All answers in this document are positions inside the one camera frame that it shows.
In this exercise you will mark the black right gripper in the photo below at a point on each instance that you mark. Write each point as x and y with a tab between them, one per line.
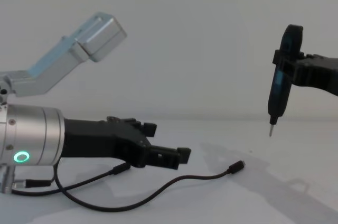
331	76

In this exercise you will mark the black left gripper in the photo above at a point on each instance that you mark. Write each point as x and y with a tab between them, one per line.
105	139

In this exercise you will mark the black electric screwdriver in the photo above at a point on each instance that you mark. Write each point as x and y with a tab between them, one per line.
276	102

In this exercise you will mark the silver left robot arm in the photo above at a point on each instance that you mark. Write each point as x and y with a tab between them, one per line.
34	134

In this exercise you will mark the white table cloth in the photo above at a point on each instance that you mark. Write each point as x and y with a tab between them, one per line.
237	197

